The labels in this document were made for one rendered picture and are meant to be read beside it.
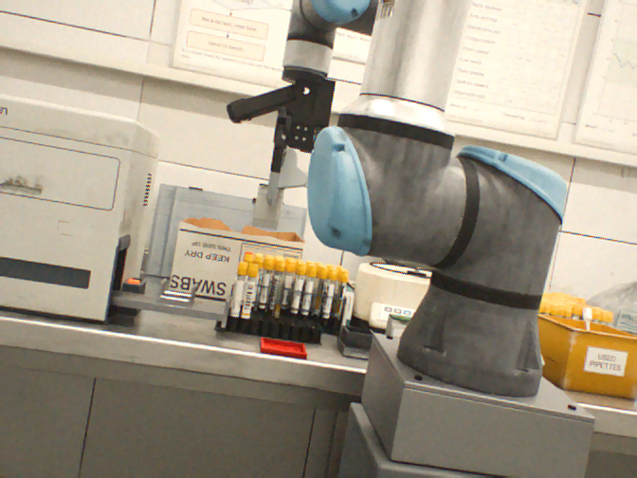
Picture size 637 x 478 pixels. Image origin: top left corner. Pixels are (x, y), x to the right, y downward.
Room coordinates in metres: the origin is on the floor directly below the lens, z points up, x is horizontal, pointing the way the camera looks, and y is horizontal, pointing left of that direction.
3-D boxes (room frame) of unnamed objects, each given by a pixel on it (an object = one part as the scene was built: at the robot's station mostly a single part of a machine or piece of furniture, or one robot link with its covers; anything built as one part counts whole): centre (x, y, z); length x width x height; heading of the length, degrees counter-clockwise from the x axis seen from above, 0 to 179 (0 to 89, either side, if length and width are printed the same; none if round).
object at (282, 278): (1.18, 0.06, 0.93); 0.01 x 0.01 x 0.10; 6
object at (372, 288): (1.45, -0.20, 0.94); 0.30 x 0.24 x 0.12; 177
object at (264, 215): (1.13, 0.10, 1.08); 0.05 x 0.04 x 0.06; 2
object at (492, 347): (0.76, -0.18, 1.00); 0.15 x 0.15 x 0.10
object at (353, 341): (1.14, -0.08, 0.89); 0.09 x 0.05 x 0.04; 6
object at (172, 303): (1.08, 0.23, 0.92); 0.21 x 0.07 x 0.05; 96
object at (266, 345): (1.06, 0.03, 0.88); 0.07 x 0.07 x 0.01; 6
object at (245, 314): (1.18, 0.07, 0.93); 0.17 x 0.09 x 0.11; 96
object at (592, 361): (1.22, -0.47, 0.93); 0.13 x 0.13 x 0.10; 11
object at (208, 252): (1.47, 0.17, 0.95); 0.29 x 0.25 x 0.15; 6
